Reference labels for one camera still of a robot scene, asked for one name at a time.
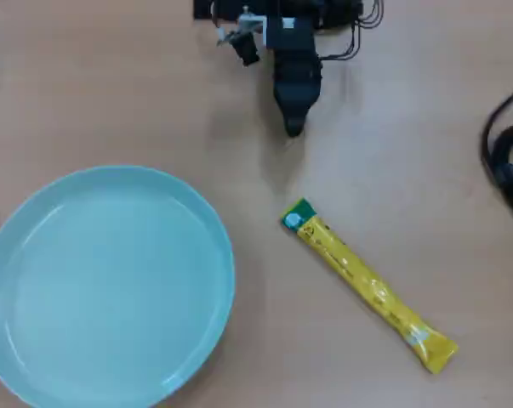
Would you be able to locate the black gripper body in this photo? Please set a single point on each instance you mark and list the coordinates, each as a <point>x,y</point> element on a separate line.
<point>296,68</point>

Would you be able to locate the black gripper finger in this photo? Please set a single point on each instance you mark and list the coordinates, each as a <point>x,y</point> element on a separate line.
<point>289,117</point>
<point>302,115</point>

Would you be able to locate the yellow coffee stick packet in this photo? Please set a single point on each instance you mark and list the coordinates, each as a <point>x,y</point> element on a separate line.
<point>366,280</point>

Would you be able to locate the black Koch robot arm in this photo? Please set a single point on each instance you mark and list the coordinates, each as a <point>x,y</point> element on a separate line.
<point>324,13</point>

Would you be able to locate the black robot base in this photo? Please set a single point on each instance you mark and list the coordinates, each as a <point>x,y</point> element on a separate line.
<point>205,8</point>

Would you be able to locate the light blue round plate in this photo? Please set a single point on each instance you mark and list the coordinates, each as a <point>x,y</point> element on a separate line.
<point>111,289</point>

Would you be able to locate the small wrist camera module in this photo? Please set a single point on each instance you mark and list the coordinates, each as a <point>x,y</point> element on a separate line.
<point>246,49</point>

